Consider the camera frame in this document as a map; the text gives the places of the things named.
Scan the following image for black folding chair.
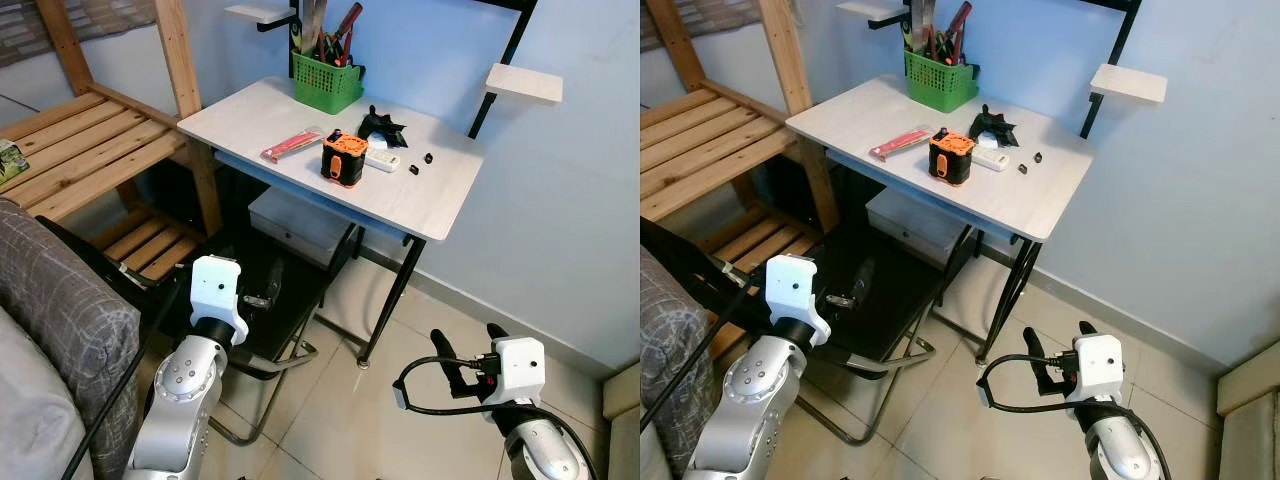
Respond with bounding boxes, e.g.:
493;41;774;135
38;165;353;447
640;165;963;447

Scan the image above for white desk with black legs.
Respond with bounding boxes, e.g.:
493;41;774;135
177;77;488;367
785;75;1094;367

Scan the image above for slatted wooden rack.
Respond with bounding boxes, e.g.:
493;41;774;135
640;0;832;293
0;0;227;293

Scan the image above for green plastic tool basket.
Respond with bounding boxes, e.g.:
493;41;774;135
903;48;981;114
291;50;366;116

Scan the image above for small light wooden shelf board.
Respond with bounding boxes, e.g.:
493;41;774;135
486;64;564;107
1090;64;1168;106
837;0;907;23
225;3;297;26

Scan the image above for steel ruler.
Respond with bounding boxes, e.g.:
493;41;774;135
910;0;938;53
300;0;328;56

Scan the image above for green printed package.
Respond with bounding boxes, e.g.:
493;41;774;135
0;140;30;187

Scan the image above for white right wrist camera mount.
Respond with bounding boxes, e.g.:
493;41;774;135
1063;333;1125;407
483;337;547;409

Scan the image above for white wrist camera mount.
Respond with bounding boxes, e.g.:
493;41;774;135
188;255;250;346
483;337;547;409
1063;333;1125;407
765;254;832;346

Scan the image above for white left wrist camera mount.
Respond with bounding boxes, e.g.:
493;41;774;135
188;255;250;346
765;254;832;346

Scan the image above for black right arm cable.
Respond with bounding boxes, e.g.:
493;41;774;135
977;352;1077;414
393;353;501;417

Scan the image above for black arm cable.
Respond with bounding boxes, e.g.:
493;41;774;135
640;275;771;433
977;352;1077;414
62;275;191;480
393;353;501;417

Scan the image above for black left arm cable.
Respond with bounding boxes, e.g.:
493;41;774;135
640;275;771;433
62;275;191;480

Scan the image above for black metal shelf frame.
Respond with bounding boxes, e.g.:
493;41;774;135
256;0;541;141
868;0;1147;139

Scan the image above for red handled pliers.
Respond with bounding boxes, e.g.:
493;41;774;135
938;1;973;63
325;2;364;63

